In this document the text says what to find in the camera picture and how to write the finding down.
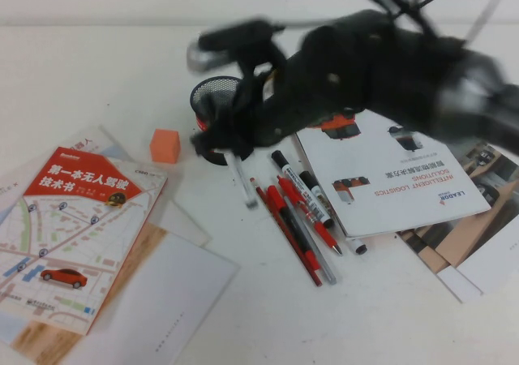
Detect office photo brochure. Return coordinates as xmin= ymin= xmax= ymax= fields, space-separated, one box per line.
xmin=394 ymin=135 xmax=519 ymax=303

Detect white paper sheet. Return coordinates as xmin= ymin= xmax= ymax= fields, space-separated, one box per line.
xmin=457 ymin=214 xmax=519 ymax=295

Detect red pencil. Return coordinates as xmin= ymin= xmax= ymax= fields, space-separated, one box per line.
xmin=248 ymin=176 xmax=324 ymax=287

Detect red map cover book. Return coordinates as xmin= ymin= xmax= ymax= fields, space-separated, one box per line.
xmin=0 ymin=145 xmax=169 ymax=337

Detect white marker black ends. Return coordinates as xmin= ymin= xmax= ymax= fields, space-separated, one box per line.
xmin=225 ymin=152 xmax=260 ymax=211

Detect wood print brochure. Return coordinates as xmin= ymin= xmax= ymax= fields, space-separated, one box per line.
xmin=7 ymin=221 xmax=169 ymax=363

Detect slim printed white marker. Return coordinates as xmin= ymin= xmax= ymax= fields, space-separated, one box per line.
xmin=270 ymin=150 xmax=336 ymax=230

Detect red and black pen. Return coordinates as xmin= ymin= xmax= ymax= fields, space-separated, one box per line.
xmin=264 ymin=183 xmax=326 ymax=280

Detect orange foam cube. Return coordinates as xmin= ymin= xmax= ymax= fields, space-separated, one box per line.
xmin=148 ymin=128 xmax=181 ymax=165

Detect red gel pen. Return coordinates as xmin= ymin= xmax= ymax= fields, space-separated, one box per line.
xmin=276 ymin=174 xmax=344 ymax=257

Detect grey translucent pen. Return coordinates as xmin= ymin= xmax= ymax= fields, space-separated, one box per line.
xmin=281 ymin=195 xmax=338 ymax=286

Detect white logistics brochure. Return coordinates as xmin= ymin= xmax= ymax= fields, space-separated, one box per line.
xmin=293 ymin=109 xmax=492 ymax=238

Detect pale map brochure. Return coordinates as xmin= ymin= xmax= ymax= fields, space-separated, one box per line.
xmin=0 ymin=124 xmax=135 ymax=228

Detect thick white marker black cap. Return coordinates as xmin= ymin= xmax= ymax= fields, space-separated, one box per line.
xmin=298 ymin=170 xmax=368 ymax=256

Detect black cable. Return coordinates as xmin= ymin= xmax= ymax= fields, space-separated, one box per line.
xmin=354 ymin=0 xmax=456 ymax=37

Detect white paper booklet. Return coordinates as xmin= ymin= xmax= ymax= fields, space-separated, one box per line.
xmin=91 ymin=232 xmax=240 ymax=365

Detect white plastic sheet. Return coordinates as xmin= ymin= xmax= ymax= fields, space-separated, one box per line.
xmin=156 ymin=165 xmax=212 ymax=249

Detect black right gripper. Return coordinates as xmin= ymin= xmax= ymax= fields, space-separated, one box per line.
xmin=189 ymin=15 xmax=391 ymax=162

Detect black mesh pen holder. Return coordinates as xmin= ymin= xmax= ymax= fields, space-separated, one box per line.
xmin=189 ymin=76 xmax=245 ymax=167

